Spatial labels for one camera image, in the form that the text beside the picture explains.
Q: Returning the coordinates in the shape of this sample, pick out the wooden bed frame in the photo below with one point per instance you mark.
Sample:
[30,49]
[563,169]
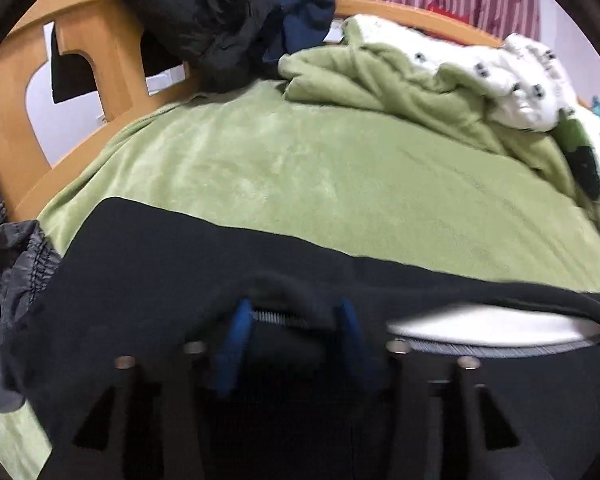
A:
[107,34]

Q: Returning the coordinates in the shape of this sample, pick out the black pants with white waistband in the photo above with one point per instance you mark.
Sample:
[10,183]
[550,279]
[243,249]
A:
[143,282]

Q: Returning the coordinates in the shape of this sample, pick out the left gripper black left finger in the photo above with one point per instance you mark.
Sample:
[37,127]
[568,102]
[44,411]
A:
[147,425]

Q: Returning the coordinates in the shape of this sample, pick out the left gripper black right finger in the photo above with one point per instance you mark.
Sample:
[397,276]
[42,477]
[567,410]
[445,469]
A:
[441,420]

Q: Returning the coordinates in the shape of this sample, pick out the green fleece bed blanket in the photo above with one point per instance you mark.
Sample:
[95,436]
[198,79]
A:
[353,151]

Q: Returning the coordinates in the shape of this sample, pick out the black jacket on footboard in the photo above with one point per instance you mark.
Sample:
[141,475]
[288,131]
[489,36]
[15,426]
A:
[223,40]

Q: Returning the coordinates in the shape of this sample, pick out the navy blue garment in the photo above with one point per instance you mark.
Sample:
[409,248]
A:
[294,25]

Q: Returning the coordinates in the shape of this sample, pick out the red pillow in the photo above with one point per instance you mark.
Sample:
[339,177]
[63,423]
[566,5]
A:
[463,18]

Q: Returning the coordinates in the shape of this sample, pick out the grey denim garment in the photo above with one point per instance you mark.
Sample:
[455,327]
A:
[27,262]

